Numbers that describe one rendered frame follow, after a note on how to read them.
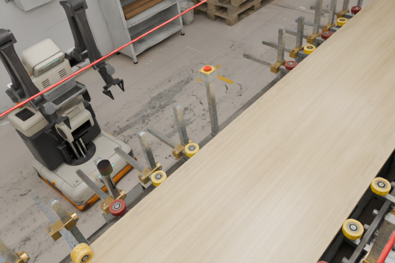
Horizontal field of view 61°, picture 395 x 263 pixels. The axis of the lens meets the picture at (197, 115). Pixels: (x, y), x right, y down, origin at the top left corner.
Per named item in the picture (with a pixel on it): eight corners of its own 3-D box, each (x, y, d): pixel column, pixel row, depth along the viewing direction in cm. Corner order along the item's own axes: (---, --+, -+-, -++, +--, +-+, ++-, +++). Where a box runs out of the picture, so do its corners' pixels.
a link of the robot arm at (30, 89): (6, 27, 163) (-16, 38, 157) (12, 30, 160) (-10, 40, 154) (44, 95, 191) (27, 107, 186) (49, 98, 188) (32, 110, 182)
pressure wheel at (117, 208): (112, 218, 171) (105, 206, 163) (124, 208, 174) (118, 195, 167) (121, 228, 166) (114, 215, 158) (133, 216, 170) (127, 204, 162)
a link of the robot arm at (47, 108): (40, 91, 188) (27, 100, 184) (46, 90, 179) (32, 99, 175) (53, 108, 193) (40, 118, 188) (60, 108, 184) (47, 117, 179)
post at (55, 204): (85, 252, 176) (47, 201, 144) (91, 247, 177) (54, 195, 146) (89, 256, 174) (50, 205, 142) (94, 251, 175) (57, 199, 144)
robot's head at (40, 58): (19, 63, 204) (19, 51, 191) (48, 46, 215) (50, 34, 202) (35, 80, 204) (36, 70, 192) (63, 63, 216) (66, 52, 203)
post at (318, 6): (310, 54, 282) (316, -1, 250) (312, 52, 284) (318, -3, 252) (313, 55, 280) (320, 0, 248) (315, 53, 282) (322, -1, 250)
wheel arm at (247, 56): (243, 58, 262) (243, 53, 260) (245, 56, 264) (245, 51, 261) (291, 76, 237) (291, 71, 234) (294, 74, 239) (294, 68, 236)
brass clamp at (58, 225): (49, 234, 154) (44, 228, 151) (74, 213, 161) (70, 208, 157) (56, 242, 151) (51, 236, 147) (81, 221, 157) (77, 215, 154)
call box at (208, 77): (200, 81, 191) (198, 70, 186) (208, 75, 194) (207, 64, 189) (209, 85, 187) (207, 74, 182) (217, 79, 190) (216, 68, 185)
